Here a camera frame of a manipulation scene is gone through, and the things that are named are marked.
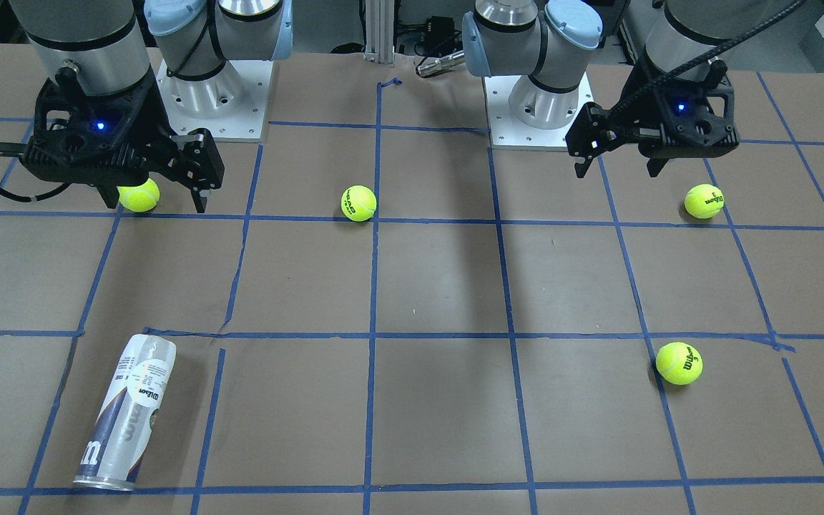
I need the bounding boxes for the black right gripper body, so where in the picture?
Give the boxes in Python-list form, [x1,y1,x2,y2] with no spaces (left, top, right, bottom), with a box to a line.
[24,68,225,196]

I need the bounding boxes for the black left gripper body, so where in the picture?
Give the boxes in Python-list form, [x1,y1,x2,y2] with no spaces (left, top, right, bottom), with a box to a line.
[565,56,740,162]

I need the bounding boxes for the Wilson tennis ball can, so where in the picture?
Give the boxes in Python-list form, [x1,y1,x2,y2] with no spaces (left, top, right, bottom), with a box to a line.
[73,335,177,491]

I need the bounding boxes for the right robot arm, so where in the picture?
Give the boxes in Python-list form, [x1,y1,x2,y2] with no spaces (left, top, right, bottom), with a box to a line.
[9,1,293,214]

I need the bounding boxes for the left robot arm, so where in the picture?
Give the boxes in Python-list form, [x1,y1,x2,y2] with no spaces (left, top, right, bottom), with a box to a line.
[462,1,787,177]

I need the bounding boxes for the yellow Head tennis ball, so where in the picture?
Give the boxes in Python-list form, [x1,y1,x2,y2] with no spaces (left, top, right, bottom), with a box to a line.
[340,185,377,222]

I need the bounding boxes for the silver metal cylinder tool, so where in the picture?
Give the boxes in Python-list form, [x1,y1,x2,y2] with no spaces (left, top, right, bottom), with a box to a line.
[416,50,466,78]

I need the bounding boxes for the black power adapter box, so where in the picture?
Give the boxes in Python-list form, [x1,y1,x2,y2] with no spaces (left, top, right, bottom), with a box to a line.
[408,16,457,57]

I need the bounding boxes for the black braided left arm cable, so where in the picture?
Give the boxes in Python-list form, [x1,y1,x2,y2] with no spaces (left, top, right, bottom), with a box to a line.
[609,0,806,121]

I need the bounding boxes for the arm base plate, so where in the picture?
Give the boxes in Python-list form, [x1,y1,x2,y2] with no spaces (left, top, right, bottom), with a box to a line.
[157,61,275,143]
[483,73,593,152]

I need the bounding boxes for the aluminium frame post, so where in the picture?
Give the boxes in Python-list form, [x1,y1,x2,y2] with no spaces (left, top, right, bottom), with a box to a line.
[363,0,396,67]

